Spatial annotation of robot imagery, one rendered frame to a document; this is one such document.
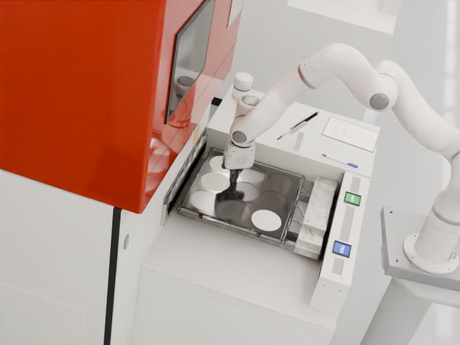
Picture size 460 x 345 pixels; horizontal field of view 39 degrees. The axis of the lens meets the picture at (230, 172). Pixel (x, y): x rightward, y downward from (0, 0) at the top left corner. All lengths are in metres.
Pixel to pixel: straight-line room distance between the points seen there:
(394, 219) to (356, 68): 0.70
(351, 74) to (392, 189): 2.15
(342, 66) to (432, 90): 3.33
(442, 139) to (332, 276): 0.52
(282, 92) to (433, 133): 0.47
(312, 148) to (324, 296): 0.64
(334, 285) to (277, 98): 0.59
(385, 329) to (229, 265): 0.70
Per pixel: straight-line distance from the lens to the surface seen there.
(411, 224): 2.42
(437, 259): 2.26
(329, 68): 1.94
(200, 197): 2.18
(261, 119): 1.99
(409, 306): 2.39
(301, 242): 2.12
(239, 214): 2.15
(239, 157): 2.18
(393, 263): 2.22
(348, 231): 2.13
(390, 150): 4.34
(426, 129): 2.00
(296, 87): 1.98
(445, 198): 2.10
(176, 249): 2.11
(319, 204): 2.31
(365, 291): 3.33
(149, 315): 2.21
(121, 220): 1.65
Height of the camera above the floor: 2.33
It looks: 38 degrees down
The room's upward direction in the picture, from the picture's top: 12 degrees clockwise
